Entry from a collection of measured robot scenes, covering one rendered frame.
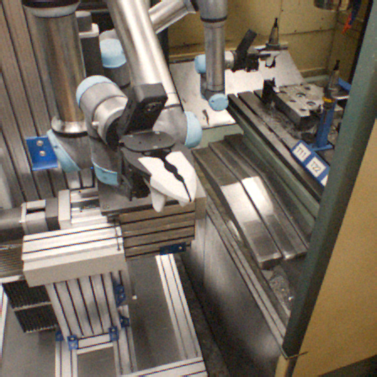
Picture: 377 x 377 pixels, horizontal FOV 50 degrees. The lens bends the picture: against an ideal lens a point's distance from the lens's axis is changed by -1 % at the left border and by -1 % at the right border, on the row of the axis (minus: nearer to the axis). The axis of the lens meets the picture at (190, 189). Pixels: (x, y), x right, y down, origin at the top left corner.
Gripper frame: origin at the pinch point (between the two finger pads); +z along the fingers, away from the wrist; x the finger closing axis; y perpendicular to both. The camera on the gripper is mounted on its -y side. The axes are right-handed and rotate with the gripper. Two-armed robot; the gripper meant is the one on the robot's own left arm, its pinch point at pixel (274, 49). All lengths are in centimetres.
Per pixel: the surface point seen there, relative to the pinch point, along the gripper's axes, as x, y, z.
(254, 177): 22, 50, -15
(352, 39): -80, 34, 106
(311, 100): -0.1, 28.2, 24.0
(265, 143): 11.2, 39.9, -5.2
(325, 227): 105, -5, -44
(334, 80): 33.0, 1.2, 8.1
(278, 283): 71, 61, -28
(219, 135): -39, 65, -8
